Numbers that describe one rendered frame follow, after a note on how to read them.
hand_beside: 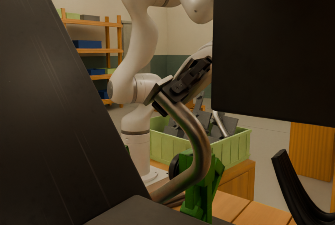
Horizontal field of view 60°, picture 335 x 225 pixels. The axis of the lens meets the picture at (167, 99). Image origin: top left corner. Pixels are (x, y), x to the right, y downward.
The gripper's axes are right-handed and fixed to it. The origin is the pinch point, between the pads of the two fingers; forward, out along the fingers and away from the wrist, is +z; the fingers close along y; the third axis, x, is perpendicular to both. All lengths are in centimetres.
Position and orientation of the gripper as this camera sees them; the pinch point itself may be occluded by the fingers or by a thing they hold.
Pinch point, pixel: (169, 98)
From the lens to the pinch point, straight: 48.0
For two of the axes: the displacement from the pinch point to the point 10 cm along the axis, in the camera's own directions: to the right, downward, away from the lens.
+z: -5.5, 4.4, -7.1
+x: 7.2, 6.8, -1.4
